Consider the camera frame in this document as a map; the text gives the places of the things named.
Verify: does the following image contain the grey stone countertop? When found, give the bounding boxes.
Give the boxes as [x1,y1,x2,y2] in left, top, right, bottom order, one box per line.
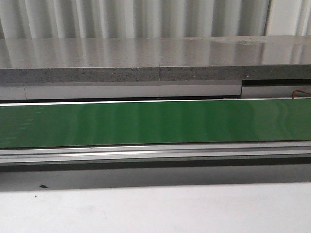
[0,36,311,83]

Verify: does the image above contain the green conveyor belt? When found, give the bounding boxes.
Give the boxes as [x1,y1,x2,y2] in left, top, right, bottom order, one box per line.
[0,98,311,148]

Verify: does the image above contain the grey cabinet panel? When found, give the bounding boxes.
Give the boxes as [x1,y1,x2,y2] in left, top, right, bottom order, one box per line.
[0,79,311,100]

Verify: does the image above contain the white pleated curtain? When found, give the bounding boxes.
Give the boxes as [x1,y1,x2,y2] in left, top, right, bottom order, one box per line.
[0,0,311,39]

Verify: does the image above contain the silver conveyor front rail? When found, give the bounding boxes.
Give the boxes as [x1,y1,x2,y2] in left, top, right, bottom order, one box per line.
[0,141,311,165]

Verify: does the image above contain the red cable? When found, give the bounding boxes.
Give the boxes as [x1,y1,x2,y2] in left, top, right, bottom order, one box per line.
[292,90,311,99]

